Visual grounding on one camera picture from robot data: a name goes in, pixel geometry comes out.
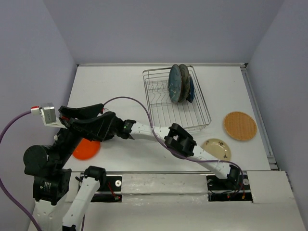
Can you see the teal blossom round plate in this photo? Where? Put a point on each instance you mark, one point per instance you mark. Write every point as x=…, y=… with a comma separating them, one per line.
x=174, y=83

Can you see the dark blue leaf plate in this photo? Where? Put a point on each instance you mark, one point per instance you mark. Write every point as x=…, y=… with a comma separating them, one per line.
x=191, y=94

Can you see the grey deer pattern plate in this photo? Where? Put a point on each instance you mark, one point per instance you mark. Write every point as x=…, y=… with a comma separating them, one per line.
x=186, y=80

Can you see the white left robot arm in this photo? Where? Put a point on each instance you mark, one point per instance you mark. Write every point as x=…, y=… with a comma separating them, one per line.
x=46, y=164

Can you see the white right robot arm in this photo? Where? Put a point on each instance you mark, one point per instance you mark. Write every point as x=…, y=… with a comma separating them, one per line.
x=174, y=138

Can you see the orange plate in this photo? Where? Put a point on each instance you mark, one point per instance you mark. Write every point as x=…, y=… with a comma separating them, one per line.
x=86, y=149

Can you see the cream floral plate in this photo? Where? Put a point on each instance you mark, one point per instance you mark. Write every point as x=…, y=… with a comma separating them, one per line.
x=217, y=148

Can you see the woven tan round plate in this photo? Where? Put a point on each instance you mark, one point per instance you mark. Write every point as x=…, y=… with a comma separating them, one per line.
x=240, y=126

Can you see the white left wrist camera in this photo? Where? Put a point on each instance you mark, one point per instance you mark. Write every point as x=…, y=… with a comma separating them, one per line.
x=48, y=115

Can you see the wire metal dish rack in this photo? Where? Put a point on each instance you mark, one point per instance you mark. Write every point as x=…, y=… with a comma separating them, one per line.
x=192, y=116

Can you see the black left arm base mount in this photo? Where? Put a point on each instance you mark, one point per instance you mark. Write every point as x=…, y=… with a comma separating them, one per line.
x=110, y=192

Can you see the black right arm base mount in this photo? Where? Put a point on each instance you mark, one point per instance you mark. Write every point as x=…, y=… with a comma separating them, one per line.
x=224, y=191

